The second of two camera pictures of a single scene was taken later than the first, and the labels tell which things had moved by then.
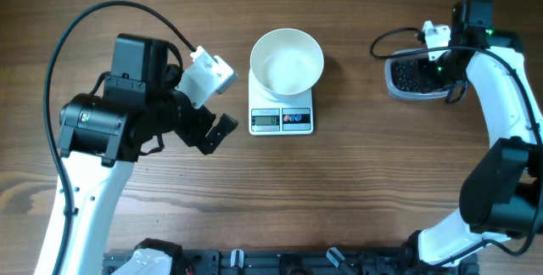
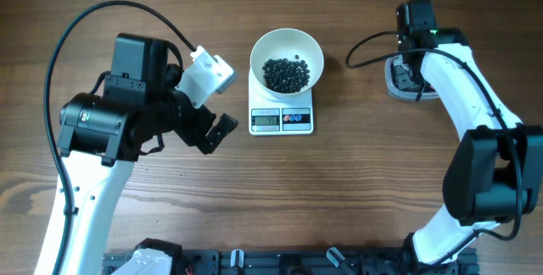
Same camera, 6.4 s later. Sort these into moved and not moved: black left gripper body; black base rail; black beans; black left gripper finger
Moved: black beans
Not moved: black left gripper finger; black left gripper body; black base rail
